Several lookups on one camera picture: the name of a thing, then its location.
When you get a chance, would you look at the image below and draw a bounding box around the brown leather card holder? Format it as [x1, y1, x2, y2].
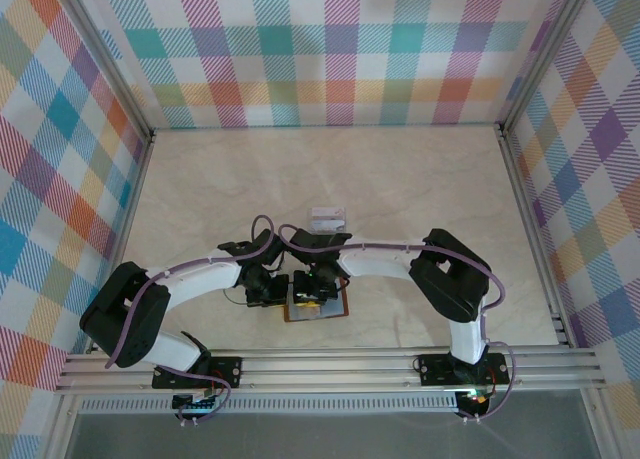
[283, 277, 350, 325]

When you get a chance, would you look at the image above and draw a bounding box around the aluminium frame rail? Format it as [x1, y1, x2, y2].
[53, 346, 609, 394]

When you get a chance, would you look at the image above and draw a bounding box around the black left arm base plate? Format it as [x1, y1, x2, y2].
[151, 356, 244, 391]

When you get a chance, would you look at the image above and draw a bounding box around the slotted grey cable duct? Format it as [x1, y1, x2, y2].
[79, 397, 460, 413]

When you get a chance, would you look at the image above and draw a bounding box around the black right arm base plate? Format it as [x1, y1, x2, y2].
[418, 352, 511, 386]

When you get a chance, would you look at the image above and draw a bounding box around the aluminium side rail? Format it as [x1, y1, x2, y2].
[497, 123, 576, 350]
[84, 131, 156, 355]

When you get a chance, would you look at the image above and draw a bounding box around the aluminium frame leg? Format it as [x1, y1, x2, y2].
[44, 393, 84, 459]
[582, 388, 619, 459]

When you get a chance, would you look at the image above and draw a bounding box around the aluminium frame post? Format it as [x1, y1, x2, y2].
[497, 0, 601, 133]
[49, 0, 156, 145]

